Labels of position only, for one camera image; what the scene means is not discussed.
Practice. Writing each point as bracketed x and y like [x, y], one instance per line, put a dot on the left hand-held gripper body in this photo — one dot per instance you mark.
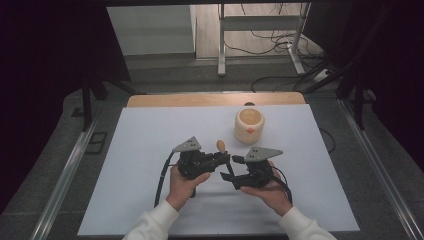
[193, 165]

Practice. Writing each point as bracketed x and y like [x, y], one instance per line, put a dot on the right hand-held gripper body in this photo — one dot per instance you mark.
[256, 175]

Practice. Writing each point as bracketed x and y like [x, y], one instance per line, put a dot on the person's right hand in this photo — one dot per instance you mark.
[271, 195]

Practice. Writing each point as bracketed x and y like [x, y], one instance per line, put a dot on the person's left hand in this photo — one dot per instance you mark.
[181, 191]

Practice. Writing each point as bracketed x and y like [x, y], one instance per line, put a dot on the cream round cup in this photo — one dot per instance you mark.
[249, 131]

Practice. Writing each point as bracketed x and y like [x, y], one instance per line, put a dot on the white board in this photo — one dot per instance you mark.
[133, 166]

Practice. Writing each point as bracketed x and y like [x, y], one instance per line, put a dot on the wooden table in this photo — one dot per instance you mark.
[186, 100]

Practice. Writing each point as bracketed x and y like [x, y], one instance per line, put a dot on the white power strip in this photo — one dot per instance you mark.
[321, 75]

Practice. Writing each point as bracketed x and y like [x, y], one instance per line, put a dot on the black metal stand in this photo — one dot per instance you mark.
[358, 96]
[87, 100]

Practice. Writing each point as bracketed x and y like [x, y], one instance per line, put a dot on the dark curtain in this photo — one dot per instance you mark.
[396, 66]
[40, 83]

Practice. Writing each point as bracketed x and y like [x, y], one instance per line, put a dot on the aluminium rail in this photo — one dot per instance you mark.
[63, 186]
[380, 173]

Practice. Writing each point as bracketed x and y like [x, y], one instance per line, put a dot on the white metal stand frame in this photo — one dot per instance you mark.
[256, 23]

